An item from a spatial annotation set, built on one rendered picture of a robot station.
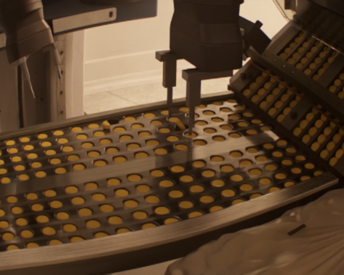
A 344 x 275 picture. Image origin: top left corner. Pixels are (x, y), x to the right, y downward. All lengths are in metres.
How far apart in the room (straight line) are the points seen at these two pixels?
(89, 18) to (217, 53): 0.90
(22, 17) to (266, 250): 0.56
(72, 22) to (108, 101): 1.62
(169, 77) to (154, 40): 2.63
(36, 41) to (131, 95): 2.23
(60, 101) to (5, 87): 0.20
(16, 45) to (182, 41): 0.33
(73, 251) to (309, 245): 0.17
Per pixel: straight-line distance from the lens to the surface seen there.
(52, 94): 1.64
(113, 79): 3.12
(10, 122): 1.67
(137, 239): 0.40
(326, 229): 0.38
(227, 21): 0.51
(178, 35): 0.54
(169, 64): 0.55
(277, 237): 0.37
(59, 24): 1.35
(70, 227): 0.42
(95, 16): 1.39
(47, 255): 0.38
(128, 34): 3.11
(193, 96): 0.52
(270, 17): 3.51
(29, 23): 0.81
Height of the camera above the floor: 1.20
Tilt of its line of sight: 27 degrees down
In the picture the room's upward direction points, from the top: 1 degrees clockwise
